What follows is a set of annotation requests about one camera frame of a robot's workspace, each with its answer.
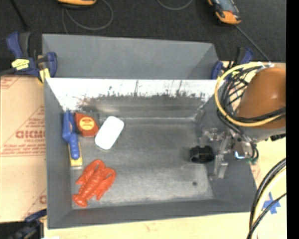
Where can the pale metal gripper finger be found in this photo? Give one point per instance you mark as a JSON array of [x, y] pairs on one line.
[[219, 167], [211, 135]]

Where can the black round cap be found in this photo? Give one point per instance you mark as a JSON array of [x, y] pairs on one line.
[[201, 154]]

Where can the grey metal bin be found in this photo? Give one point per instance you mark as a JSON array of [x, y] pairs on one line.
[[149, 143]]

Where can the white oval computer mouse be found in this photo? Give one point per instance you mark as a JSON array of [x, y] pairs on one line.
[[109, 133]]

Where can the red toy lobster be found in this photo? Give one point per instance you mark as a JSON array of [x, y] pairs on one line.
[[94, 180]]

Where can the red tape measure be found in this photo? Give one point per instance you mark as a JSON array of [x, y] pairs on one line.
[[86, 124]]

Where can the blue and yellow clamp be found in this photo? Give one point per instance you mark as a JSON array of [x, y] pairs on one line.
[[71, 136]]

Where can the brown cardboard board red print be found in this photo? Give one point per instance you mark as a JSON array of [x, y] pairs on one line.
[[20, 138]]

